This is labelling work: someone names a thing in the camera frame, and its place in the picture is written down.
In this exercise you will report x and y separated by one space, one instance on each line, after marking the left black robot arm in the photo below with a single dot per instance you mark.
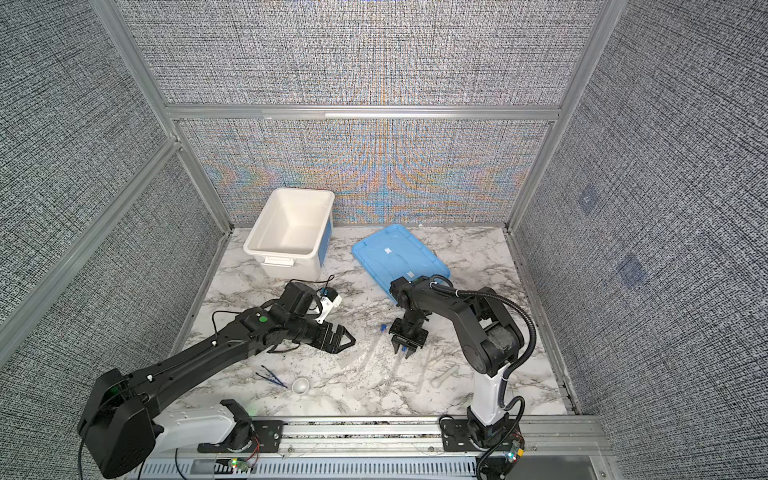
120 424

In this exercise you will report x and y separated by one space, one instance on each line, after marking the blue tweezers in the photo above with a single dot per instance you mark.
268 375

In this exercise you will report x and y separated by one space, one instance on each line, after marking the white plastic bin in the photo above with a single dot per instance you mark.
291 235

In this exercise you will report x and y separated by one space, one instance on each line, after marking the blue plastic lid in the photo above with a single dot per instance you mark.
395 252

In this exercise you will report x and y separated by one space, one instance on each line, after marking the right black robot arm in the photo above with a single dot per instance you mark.
496 336

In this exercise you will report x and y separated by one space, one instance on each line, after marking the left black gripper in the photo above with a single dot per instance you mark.
328 331

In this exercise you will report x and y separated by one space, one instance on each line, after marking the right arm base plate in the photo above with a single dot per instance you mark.
469 435

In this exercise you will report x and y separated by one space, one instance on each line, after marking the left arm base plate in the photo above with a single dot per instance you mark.
246 436

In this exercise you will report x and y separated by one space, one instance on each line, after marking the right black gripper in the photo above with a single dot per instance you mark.
412 344

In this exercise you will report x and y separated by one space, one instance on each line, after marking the small clear round dish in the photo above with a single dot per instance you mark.
301 386

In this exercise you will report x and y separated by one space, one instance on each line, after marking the aluminium front rail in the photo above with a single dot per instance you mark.
411 447

